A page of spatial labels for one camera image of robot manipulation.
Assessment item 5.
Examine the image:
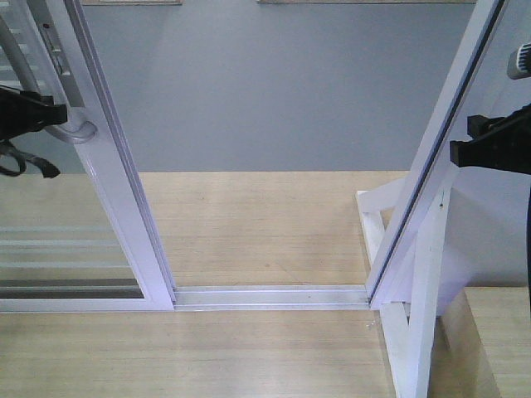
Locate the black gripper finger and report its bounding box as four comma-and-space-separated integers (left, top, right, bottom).
0, 85, 67, 139
450, 108, 530, 171

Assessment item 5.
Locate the grey door handle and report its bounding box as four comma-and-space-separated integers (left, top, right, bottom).
1, 22, 97, 144

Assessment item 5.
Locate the white sliding glass door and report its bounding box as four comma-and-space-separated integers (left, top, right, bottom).
1, 1, 176, 313

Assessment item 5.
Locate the light wooden box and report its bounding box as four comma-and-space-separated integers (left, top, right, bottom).
428, 287, 530, 397

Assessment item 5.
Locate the white triangular support brace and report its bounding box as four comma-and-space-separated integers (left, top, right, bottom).
379, 188, 451, 397

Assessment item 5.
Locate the light wooden platform board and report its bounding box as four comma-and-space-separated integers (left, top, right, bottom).
1, 171, 402, 397

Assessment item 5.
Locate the aluminium floor track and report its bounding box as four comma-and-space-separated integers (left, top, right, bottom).
174, 285, 370, 312

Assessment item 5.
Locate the black strap cable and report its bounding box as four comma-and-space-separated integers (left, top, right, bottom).
0, 138, 61, 179

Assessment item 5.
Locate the white door frame post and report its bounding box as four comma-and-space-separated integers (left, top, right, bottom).
366, 1, 509, 310

